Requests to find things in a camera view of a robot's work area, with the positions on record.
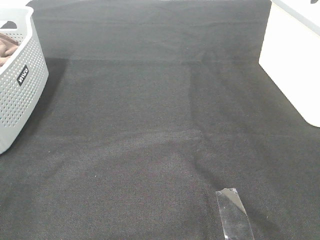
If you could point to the white plastic storage box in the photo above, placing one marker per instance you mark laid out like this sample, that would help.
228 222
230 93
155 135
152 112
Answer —
290 54

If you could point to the clear adhesive tape strip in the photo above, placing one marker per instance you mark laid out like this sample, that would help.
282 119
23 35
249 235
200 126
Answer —
234 218

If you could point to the brown microfibre towel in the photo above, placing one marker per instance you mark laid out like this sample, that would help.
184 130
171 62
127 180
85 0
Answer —
7 47

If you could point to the grey perforated laundry basket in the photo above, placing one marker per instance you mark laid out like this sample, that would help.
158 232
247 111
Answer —
23 76

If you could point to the black table cloth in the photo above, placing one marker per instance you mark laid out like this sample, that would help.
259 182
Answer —
150 107

